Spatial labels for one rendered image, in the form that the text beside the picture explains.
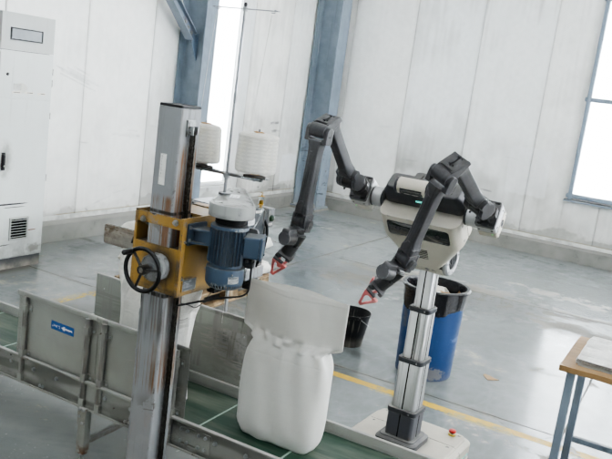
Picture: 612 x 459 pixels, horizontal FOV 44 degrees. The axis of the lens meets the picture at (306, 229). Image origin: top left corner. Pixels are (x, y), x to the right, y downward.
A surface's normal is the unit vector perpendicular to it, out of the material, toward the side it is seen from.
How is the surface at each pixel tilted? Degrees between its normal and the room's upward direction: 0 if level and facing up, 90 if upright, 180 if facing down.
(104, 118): 90
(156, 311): 90
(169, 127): 90
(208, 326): 90
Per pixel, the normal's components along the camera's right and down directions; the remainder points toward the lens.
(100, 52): 0.87, 0.20
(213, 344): -0.48, 0.11
